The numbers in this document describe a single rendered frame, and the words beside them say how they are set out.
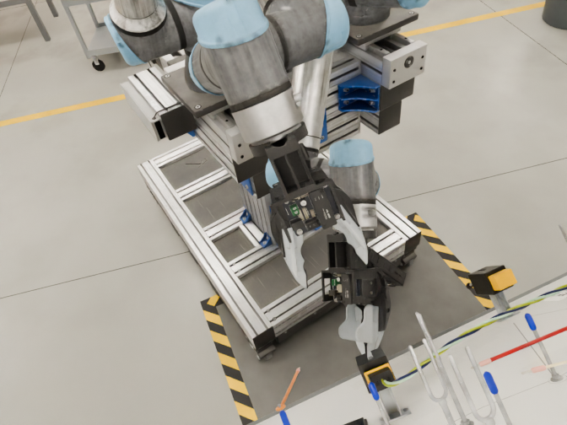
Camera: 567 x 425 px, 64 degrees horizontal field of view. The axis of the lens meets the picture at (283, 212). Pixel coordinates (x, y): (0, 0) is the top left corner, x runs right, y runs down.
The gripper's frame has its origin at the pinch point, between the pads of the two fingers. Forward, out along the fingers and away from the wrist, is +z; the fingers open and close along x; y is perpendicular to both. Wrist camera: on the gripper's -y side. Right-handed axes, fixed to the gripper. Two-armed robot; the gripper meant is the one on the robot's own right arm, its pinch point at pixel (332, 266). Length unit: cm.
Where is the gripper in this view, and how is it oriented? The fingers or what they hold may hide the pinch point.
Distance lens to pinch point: 62.7
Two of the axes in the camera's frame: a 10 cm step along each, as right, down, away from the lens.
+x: 9.2, -3.9, -0.5
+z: 3.8, 8.7, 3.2
